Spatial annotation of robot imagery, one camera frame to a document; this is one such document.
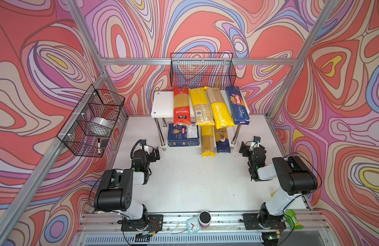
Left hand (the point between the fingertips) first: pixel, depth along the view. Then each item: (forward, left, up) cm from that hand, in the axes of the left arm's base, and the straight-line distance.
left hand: (151, 148), depth 93 cm
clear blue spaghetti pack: (+4, -44, +3) cm, 44 cm away
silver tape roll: (-1, +19, +25) cm, 31 cm away
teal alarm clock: (-40, -25, -5) cm, 48 cm away
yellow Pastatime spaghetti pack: (+4, -35, +2) cm, 35 cm away
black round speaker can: (-38, -31, -3) cm, 49 cm away
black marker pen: (-11, +20, +18) cm, 29 cm away
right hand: (+3, -62, -1) cm, 62 cm away
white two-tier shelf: (+5, -10, +28) cm, 30 cm away
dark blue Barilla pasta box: (+5, -20, +7) cm, 22 cm away
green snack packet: (-38, -74, -6) cm, 83 cm away
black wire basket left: (-5, +26, +22) cm, 35 cm away
